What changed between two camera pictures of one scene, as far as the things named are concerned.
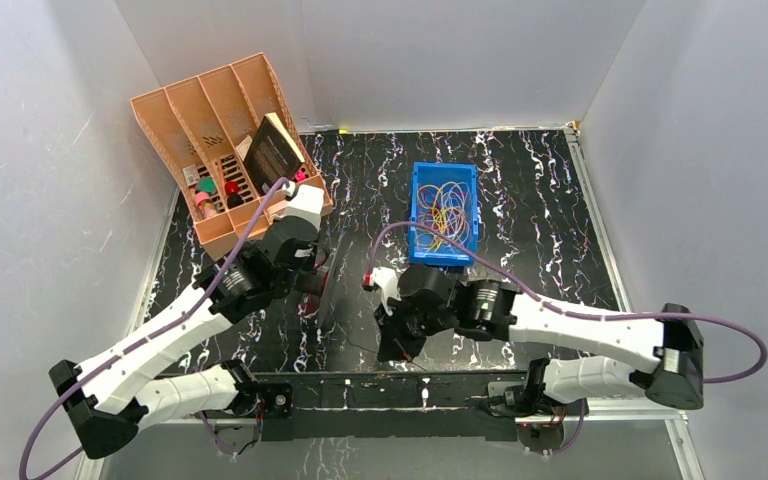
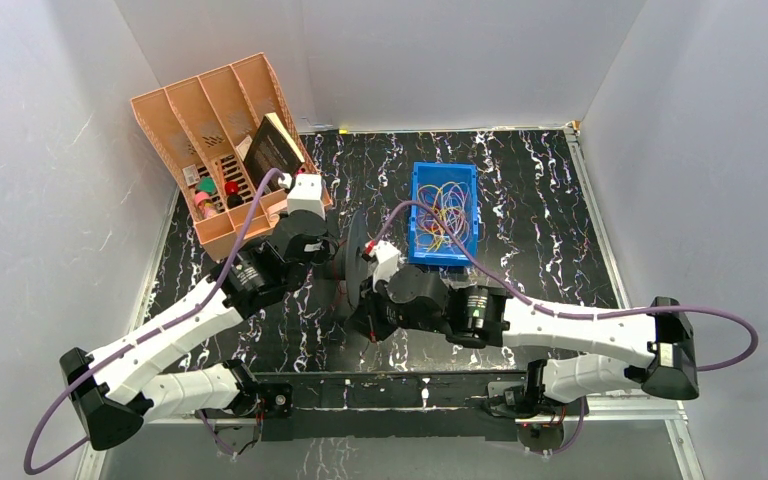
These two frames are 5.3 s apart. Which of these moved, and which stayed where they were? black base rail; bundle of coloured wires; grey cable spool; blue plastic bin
Moved: grey cable spool
Stayed: blue plastic bin; bundle of coloured wires; black base rail
